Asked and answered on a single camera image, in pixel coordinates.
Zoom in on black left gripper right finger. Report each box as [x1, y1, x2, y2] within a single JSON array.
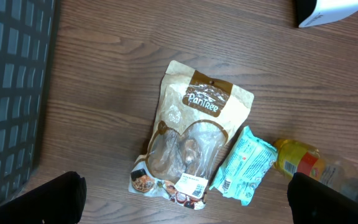
[[287, 172, 358, 224]]

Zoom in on dark grey plastic basket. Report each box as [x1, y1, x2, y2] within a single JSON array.
[[0, 0, 61, 206]]

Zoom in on yellow liquid bottle silver cap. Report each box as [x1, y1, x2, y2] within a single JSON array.
[[273, 139, 358, 203]]

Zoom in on brown snack wrapper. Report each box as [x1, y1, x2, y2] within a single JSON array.
[[128, 60, 254, 210]]

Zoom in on teal tissue pack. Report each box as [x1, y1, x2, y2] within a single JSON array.
[[210, 126, 278, 206]]

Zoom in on white barcode scanner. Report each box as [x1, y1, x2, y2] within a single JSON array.
[[295, 0, 358, 28]]

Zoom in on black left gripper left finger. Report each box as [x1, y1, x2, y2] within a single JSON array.
[[0, 171, 87, 224]]

